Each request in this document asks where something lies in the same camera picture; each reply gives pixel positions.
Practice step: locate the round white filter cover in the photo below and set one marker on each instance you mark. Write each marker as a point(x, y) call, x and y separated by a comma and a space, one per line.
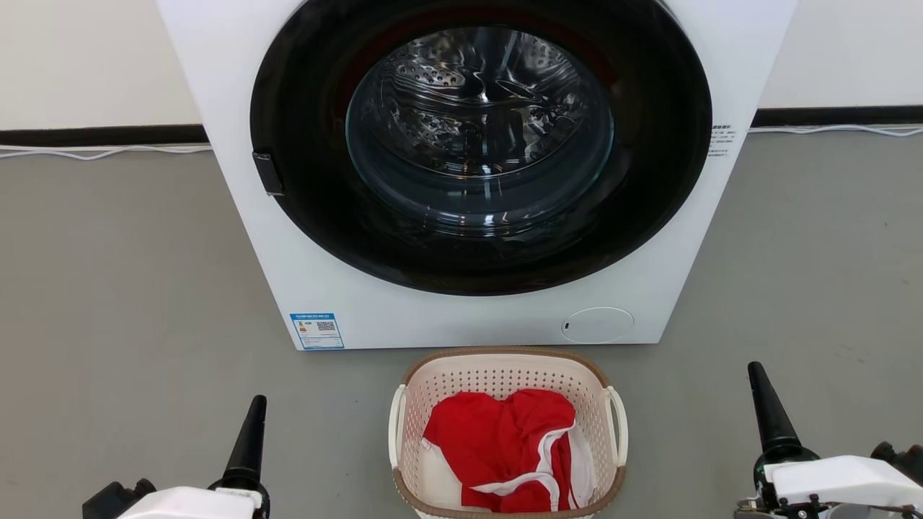
point(597, 325)

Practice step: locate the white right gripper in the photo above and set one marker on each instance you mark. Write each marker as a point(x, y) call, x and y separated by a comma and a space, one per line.
point(844, 479)

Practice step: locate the white front-load washing machine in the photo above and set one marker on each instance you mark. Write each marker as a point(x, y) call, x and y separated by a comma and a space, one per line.
point(216, 86)

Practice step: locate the small printed text label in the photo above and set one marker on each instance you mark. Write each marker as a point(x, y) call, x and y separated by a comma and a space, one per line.
point(722, 140)

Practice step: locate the blue energy label sticker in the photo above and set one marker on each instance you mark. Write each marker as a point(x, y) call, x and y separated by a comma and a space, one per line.
point(317, 331)

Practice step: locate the red and white garment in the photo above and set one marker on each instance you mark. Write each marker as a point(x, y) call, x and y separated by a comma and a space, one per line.
point(490, 440)

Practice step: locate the cream plastic laundry basket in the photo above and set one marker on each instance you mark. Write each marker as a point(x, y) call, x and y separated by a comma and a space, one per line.
point(497, 375)

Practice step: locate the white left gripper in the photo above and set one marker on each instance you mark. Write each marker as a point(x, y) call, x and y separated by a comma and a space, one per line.
point(187, 504)

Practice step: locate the round black washing machine door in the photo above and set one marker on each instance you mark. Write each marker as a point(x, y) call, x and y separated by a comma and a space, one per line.
point(303, 180)

